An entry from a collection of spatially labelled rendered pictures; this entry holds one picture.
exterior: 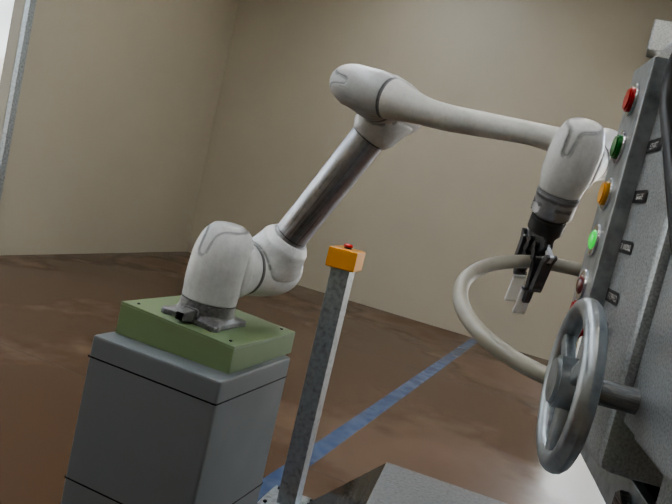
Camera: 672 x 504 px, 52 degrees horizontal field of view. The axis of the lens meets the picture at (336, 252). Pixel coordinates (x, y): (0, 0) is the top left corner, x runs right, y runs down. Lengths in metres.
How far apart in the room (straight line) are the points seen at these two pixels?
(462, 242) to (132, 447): 6.08
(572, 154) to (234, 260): 0.90
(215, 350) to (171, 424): 0.21
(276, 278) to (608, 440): 1.45
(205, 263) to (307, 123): 6.54
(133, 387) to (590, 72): 6.46
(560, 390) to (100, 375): 1.50
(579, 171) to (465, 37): 6.54
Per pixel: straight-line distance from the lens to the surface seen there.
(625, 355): 0.66
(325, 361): 2.77
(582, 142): 1.46
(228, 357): 1.79
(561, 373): 0.61
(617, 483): 0.78
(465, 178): 7.68
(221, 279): 1.87
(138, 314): 1.93
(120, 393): 1.91
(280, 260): 1.98
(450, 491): 1.33
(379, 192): 7.92
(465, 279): 1.40
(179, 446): 1.83
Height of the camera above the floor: 1.34
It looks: 6 degrees down
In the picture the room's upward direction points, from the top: 13 degrees clockwise
